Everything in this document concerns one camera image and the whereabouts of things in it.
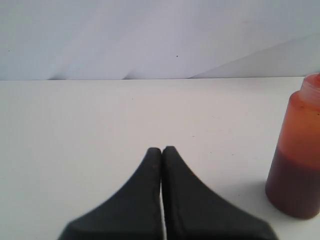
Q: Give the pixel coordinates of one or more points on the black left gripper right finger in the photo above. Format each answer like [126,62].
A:
[192,211]

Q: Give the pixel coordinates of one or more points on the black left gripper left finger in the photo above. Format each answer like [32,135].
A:
[132,213]

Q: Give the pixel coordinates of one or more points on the red sauce squeeze bottle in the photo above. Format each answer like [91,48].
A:
[293,182]

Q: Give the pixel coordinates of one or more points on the white backdrop sheet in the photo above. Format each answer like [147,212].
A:
[158,39]

